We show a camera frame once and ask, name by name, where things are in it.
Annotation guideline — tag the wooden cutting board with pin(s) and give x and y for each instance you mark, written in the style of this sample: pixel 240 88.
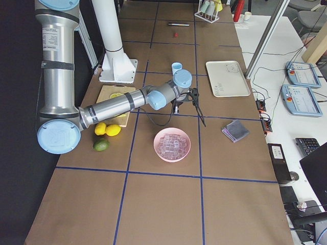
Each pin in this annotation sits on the wooden cutting board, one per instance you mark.
pixel 120 119

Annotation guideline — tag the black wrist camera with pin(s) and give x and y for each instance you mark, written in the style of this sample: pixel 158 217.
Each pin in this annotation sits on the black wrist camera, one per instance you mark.
pixel 194 94

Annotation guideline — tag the black monitor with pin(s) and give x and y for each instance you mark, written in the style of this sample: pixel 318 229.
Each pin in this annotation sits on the black monitor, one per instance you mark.
pixel 314 168

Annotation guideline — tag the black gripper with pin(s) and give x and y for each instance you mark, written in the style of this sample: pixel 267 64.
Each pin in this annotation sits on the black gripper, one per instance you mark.
pixel 194 96

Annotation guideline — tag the red bottle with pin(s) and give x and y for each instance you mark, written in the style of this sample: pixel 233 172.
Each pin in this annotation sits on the red bottle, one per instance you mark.
pixel 238 10

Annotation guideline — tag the far blue teach pendant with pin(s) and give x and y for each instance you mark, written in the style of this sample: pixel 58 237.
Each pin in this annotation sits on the far blue teach pendant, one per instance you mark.
pixel 301 73

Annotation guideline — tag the grey folded cloth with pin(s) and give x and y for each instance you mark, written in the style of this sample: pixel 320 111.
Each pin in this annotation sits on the grey folded cloth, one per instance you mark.
pixel 235 131

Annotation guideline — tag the black keyboard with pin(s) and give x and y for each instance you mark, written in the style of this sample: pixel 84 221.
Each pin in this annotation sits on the black keyboard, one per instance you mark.
pixel 307 145

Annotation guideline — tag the light blue plastic cup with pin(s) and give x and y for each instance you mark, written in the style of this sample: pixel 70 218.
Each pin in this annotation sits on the light blue plastic cup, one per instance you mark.
pixel 176 66

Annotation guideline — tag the blue teach pendant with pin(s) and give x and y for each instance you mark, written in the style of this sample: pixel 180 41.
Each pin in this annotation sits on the blue teach pendant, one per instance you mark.
pixel 300 100
pixel 301 73

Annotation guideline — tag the pink bowl of ice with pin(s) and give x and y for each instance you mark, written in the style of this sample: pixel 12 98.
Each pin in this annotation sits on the pink bowl of ice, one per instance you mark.
pixel 172 144

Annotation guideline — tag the lemon slices stack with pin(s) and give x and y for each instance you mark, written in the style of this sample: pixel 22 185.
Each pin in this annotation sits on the lemon slices stack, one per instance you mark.
pixel 114 95

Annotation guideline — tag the black box with label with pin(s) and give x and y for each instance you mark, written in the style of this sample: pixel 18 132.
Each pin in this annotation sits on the black box with label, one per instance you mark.
pixel 279 163

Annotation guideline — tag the aluminium frame post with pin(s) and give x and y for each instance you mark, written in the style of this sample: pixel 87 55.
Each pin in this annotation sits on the aluminium frame post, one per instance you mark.
pixel 269 30

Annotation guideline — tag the metal cup rack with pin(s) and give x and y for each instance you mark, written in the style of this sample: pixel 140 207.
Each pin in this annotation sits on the metal cup rack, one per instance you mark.
pixel 211 19

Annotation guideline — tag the near blue teach pendant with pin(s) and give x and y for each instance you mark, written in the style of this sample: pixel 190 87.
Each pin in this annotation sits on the near blue teach pendant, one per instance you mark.
pixel 300 100

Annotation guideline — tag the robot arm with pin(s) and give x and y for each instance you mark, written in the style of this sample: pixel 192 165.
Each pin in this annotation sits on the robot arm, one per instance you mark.
pixel 60 121

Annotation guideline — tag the yellow lemon far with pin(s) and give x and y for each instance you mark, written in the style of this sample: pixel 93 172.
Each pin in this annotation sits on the yellow lemon far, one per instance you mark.
pixel 100 129

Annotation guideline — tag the yellow lemon near board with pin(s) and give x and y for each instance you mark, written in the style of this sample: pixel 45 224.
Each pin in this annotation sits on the yellow lemon near board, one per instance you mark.
pixel 112 130

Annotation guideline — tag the grey-green cup on rack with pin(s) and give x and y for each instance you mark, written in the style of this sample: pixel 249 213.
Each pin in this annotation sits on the grey-green cup on rack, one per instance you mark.
pixel 204 5

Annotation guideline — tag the yellow cup on rack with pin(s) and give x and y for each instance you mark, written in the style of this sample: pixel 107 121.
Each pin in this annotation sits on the yellow cup on rack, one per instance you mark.
pixel 218 5

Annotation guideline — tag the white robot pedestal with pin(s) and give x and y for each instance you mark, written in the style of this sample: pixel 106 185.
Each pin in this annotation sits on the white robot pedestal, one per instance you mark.
pixel 116 67

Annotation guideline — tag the green lime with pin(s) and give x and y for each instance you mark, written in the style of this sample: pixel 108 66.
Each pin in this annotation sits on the green lime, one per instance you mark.
pixel 101 144

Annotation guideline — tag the black computer mouse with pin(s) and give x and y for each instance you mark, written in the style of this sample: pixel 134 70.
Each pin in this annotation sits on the black computer mouse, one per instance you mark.
pixel 294 176

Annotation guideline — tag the cream bear tray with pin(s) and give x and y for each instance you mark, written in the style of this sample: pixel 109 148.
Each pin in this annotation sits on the cream bear tray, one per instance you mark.
pixel 226 79

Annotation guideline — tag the steel muddler black tip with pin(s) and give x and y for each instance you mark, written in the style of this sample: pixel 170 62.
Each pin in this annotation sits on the steel muddler black tip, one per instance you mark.
pixel 178 24

